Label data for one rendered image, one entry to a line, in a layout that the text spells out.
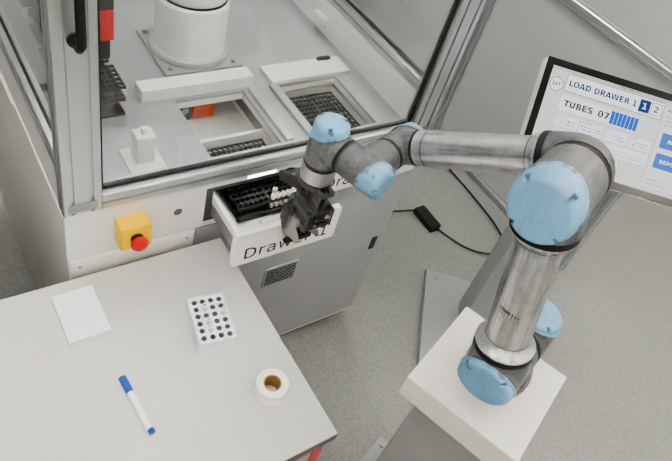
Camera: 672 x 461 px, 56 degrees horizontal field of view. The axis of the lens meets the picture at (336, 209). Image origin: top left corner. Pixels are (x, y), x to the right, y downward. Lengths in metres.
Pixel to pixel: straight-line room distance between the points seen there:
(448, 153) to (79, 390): 0.87
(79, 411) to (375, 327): 1.42
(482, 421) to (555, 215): 0.60
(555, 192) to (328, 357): 1.57
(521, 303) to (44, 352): 0.95
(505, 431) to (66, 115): 1.08
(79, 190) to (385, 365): 1.45
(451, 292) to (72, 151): 1.82
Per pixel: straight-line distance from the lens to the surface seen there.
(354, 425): 2.31
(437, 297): 2.69
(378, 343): 2.51
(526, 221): 1.02
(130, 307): 1.51
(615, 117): 2.02
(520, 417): 1.50
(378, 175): 1.21
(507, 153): 1.19
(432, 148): 1.26
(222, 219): 1.54
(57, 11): 1.14
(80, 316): 1.48
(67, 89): 1.22
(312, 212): 1.37
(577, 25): 2.89
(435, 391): 1.45
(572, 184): 1.00
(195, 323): 1.45
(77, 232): 1.48
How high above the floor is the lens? 2.00
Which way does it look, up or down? 43 degrees down
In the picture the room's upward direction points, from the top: 19 degrees clockwise
